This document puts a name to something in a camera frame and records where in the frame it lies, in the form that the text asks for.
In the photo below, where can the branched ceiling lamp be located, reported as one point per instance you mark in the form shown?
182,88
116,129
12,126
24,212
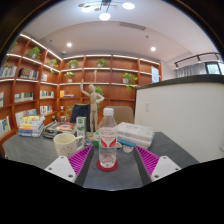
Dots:
104,16

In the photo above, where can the pile of magazines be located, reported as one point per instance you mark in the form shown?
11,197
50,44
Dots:
60,128

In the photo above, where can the grey curtain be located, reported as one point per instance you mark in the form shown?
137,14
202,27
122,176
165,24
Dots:
190,70

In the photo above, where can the white light switch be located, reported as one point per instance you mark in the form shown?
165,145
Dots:
147,106

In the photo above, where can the black metal rail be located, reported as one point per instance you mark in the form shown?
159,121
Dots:
196,56

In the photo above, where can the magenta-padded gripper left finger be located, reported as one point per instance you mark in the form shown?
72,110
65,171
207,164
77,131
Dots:
59,167

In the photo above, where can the round recessed ceiling light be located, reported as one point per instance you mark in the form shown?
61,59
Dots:
69,44
153,48

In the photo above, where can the white book stack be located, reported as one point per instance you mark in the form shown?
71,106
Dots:
136,133

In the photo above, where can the flat round red coaster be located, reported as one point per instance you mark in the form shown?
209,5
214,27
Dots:
106,169

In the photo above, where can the beige upholstered chair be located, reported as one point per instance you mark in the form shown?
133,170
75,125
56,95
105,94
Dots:
123,114

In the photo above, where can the colourful book stack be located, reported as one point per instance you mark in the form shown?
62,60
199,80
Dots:
30,126

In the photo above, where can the ceiling air vent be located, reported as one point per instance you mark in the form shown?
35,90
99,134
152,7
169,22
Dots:
132,26

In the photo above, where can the round colourful sticker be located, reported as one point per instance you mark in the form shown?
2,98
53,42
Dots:
128,148

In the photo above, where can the green and white box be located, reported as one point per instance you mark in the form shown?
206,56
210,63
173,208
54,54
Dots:
96,138

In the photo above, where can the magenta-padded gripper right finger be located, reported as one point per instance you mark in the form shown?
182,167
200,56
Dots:
165,165

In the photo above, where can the wooden wall shelf unit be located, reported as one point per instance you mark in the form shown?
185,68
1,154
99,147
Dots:
33,86

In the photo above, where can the tall green-white carton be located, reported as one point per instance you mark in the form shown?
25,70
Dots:
81,126

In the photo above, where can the cream ceramic mug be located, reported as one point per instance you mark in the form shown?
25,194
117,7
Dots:
65,145

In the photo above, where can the wooden artist mannequin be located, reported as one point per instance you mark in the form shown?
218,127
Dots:
94,106

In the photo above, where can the clear plastic water bottle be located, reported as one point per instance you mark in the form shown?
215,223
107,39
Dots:
108,146

